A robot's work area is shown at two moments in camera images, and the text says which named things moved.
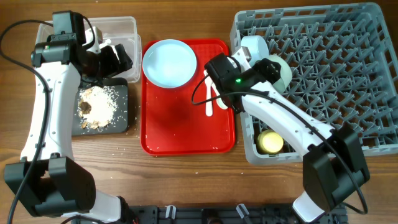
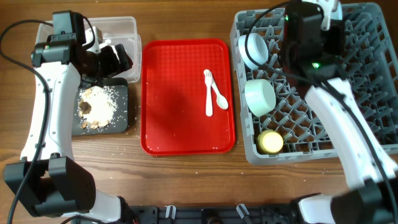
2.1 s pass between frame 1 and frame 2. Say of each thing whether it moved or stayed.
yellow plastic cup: stayed
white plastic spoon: stayed
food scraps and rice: stayed
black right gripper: moved
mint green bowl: moved
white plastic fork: stayed
